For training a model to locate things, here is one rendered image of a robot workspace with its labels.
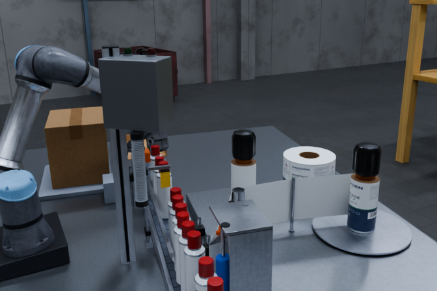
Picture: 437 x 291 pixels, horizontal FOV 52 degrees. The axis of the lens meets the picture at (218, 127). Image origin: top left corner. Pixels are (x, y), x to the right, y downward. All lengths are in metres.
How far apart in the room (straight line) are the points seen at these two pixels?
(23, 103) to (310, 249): 1.01
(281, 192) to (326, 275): 0.29
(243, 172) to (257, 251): 0.55
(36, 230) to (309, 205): 0.86
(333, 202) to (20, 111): 1.06
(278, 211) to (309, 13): 8.23
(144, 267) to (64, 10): 6.46
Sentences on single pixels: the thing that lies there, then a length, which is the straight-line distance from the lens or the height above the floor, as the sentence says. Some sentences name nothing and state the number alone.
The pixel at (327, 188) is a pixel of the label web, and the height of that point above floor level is 1.02.
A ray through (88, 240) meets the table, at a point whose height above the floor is 0.83.
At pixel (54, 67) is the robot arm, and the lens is 1.47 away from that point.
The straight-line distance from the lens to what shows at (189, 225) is 1.13.
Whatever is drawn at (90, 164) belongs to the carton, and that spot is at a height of 0.94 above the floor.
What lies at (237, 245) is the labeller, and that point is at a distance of 1.00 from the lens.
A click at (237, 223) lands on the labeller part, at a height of 1.14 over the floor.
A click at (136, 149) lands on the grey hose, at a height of 1.24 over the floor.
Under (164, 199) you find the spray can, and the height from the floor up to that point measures 0.96.
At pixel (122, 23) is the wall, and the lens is 7.82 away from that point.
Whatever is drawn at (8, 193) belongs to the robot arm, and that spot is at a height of 1.09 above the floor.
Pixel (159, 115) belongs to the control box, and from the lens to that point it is 1.15.
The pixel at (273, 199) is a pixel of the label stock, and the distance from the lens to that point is 1.44.
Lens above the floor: 1.64
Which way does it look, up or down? 17 degrees down
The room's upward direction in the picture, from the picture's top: 1 degrees counter-clockwise
